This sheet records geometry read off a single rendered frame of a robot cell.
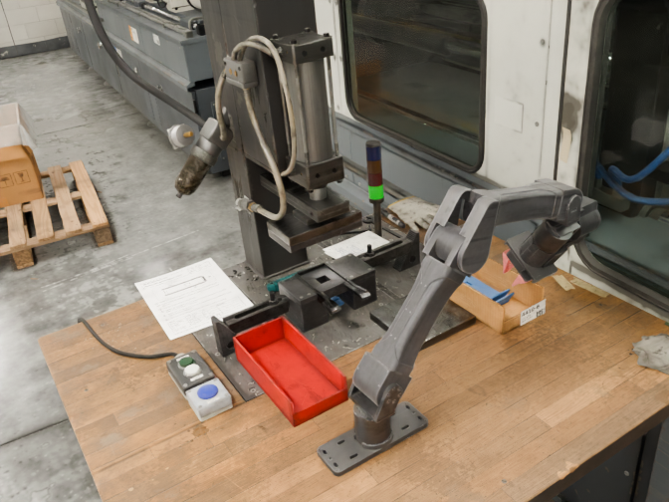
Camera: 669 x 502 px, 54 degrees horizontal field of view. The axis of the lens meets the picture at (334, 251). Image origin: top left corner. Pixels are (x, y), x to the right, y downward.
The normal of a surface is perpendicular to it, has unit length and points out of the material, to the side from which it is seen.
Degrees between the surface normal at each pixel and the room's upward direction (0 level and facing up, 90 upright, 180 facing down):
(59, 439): 0
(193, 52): 90
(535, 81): 90
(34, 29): 90
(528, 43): 90
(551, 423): 0
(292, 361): 0
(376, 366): 48
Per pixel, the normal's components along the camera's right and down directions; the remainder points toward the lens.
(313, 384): -0.09, -0.87
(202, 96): 0.48, 0.40
